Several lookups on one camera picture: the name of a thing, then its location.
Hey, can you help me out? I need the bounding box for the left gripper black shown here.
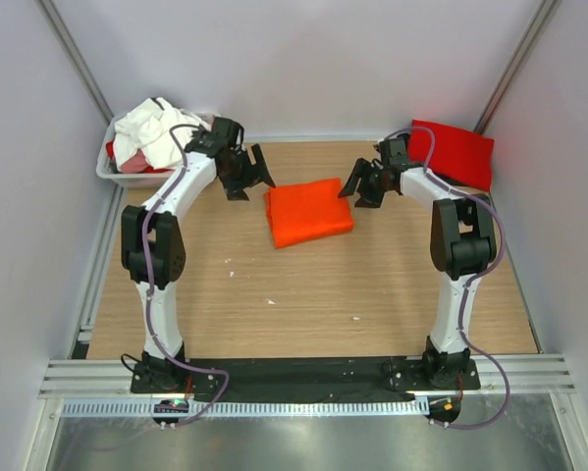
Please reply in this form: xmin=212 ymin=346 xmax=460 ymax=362
xmin=220 ymin=145 xmax=275 ymax=201

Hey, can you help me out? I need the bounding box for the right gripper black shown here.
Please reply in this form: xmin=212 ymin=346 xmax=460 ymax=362
xmin=338 ymin=158 xmax=391 ymax=209

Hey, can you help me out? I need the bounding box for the orange t shirt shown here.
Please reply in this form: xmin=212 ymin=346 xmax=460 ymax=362
xmin=264 ymin=178 xmax=354 ymax=249

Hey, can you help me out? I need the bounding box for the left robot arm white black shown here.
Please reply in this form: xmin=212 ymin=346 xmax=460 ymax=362
xmin=121 ymin=117 xmax=275 ymax=393

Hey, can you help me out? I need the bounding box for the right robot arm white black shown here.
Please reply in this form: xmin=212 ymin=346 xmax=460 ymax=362
xmin=339 ymin=133 xmax=498 ymax=389

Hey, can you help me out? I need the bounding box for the folded black t shirt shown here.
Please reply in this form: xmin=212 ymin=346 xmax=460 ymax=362
xmin=438 ymin=174 xmax=474 ymax=188

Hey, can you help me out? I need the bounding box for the folded red t shirt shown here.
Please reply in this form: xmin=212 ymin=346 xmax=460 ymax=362
xmin=407 ymin=120 xmax=495 ymax=191

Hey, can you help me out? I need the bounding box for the pink garment in basket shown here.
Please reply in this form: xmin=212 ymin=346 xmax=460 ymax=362
xmin=118 ymin=150 xmax=150 ymax=174

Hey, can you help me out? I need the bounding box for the crumpled white t shirt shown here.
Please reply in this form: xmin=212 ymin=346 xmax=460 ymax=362
xmin=113 ymin=97 xmax=212 ymax=172

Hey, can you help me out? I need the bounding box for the white plastic basket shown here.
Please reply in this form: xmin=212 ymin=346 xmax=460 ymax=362
xmin=95 ymin=110 xmax=223 ymax=189

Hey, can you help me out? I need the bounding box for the red garment in basket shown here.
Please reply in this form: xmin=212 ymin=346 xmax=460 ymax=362
xmin=105 ymin=140 xmax=116 ymax=168

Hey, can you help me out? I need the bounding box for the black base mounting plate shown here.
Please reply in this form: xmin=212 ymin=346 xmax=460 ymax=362
xmin=128 ymin=356 xmax=481 ymax=404

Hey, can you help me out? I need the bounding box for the slotted grey cable duct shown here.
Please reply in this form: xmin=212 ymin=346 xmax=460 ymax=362
xmin=61 ymin=397 xmax=429 ymax=420

